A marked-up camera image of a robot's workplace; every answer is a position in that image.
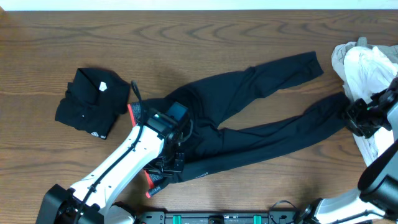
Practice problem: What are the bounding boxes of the black pants with red waistband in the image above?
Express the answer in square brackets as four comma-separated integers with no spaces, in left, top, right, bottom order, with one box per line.
[134,52,350,197]

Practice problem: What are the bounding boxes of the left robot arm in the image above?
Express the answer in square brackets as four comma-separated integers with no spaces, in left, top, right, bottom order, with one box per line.
[36,103,192,223]

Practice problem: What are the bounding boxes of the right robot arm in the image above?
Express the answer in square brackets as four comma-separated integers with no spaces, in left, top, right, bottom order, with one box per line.
[294,78,397,223]

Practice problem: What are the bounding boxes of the white crumpled garment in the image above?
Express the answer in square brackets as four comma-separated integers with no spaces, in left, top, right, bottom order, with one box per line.
[331,42,397,166]

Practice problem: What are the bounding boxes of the folded black garment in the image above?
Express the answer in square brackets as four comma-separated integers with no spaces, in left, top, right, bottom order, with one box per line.
[55,68,130,140]

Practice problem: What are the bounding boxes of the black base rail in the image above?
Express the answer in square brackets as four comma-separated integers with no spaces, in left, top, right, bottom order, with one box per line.
[134,208,312,224]

